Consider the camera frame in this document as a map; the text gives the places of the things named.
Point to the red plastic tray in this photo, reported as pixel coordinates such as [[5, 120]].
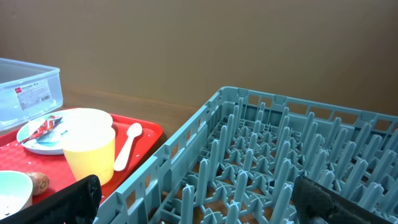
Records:
[[55, 167]]

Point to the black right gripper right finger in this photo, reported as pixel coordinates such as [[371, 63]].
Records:
[[316, 204]]

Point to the yellow plastic cup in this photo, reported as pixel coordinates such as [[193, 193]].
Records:
[[90, 151]]

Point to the green bowl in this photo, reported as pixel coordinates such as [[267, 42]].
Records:
[[16, 192]]

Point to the grey-blue dishwasher rack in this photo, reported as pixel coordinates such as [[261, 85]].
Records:
[[236, 159]]

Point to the light blue plate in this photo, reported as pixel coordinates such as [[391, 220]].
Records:
[[76, 118]]

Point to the clear plastic storage box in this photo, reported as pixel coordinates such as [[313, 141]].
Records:
[[28, 91]]

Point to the red snack wrapper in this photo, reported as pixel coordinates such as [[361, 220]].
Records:
[[47, 126]]

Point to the white plastic spoon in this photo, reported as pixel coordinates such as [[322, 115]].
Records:
[[121, 161]]

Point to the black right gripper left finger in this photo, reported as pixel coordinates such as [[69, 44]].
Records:
[[75, 204]]

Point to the carrot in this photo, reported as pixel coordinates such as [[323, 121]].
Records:
[[40, 182]]

